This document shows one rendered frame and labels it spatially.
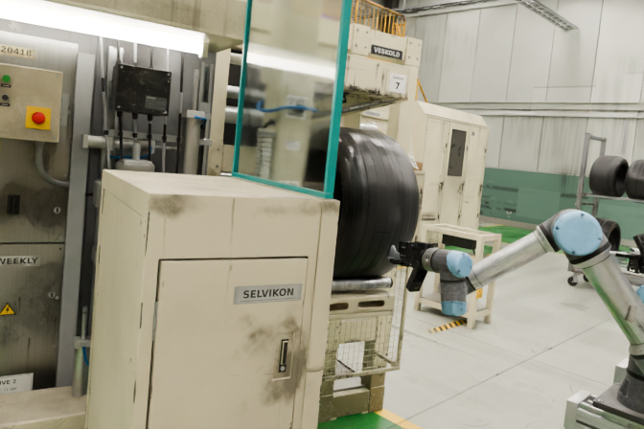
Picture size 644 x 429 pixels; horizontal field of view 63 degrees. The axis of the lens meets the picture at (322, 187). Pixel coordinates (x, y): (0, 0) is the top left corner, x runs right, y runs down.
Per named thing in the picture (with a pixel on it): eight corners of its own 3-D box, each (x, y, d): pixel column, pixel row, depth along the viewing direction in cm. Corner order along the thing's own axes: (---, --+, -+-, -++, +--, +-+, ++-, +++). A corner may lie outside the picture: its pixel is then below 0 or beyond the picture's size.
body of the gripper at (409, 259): (414, 240, 181) (439, 243, 171) (413, 266, 181) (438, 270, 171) (396, 240, 177) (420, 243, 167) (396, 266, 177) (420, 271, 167)
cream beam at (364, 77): (287, 79, 205) (290, 40, 205) (261, 83, 227) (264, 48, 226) (408, 100, 236) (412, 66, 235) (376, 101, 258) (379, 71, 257)
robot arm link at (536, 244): (574, 199, 165) (439, 274, 180) (579, 201, 155) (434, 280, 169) (596, 231, 164) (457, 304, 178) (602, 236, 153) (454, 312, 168)
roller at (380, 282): (308, 278, 186) (306, 290, 186) (313, 282, 182) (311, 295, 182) (387, 274, 203) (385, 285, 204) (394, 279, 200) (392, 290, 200)
